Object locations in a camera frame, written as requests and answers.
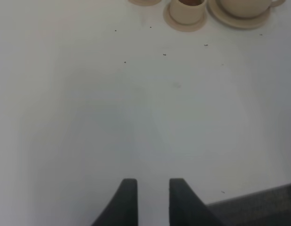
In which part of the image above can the large beige teapot saucer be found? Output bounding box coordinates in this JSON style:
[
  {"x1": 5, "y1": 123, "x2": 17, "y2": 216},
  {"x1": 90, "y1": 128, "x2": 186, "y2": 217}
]
[{"x1": 207, "y1": 0, "x2": 270, "y2": 30}]

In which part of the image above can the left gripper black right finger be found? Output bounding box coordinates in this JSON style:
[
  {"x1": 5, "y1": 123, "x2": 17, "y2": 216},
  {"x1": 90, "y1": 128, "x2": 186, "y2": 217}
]
[{"x1": 169, "y1": 178, "x2": 223, "y2": 226}]

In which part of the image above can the far small beige saucer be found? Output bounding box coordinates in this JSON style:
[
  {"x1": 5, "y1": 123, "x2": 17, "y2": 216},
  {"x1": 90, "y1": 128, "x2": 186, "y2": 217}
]
[{"x1": 128, "y1": 0, "x2": 161, "y2": 7}]

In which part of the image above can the near beige teacup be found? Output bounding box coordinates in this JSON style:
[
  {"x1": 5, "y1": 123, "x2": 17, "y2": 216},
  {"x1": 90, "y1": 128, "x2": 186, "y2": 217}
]
[{"x1": 169, "y1": 0, "x2": 207, "y2": 25}]

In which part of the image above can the small beige saucer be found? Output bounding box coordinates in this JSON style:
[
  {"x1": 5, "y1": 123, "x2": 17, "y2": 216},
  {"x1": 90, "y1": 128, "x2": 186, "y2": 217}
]
[
  {"x1": 128, "y1": 0, "x2": 161, "y2": 7},
  {"x1": 163, "y1": 1, "x2": 208, "y2": 32}
]

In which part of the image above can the beige ceramic teapot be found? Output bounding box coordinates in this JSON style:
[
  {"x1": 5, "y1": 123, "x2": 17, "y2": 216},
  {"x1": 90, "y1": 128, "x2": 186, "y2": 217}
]
[{"x1": 219, "y1": 0, "x2": 285, "y2": 18}]

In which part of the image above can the near small beige saucer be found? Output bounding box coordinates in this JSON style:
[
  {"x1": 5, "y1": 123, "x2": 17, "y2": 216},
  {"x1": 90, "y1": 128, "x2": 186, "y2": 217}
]
[{"x1": 163, "y1": 1, "x2": 208, "y2": 32}]

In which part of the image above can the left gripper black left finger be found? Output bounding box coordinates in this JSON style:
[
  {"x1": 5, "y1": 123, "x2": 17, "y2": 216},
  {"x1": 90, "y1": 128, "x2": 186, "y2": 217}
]
[{"x1": 92, "y1": 178, "x2": 138, "y2": 226}]

